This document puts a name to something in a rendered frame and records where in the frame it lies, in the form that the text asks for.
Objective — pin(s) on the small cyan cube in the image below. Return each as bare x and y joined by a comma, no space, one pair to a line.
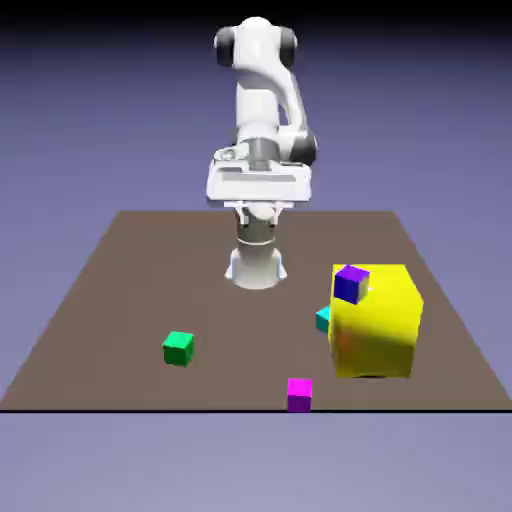
322,318

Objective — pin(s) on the small green cube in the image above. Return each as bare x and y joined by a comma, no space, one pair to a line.
178,348

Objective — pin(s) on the large yellow box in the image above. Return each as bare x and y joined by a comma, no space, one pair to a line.
376,324

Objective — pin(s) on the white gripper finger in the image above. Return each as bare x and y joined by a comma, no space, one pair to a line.
242,215
275,215

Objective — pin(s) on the small blue cube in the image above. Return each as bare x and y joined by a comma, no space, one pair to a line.
348,286

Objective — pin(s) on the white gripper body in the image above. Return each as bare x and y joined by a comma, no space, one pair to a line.
258,184

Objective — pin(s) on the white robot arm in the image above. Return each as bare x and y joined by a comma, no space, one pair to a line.
258,80

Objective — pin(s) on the small magenta cube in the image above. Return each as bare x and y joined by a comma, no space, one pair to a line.
299,394

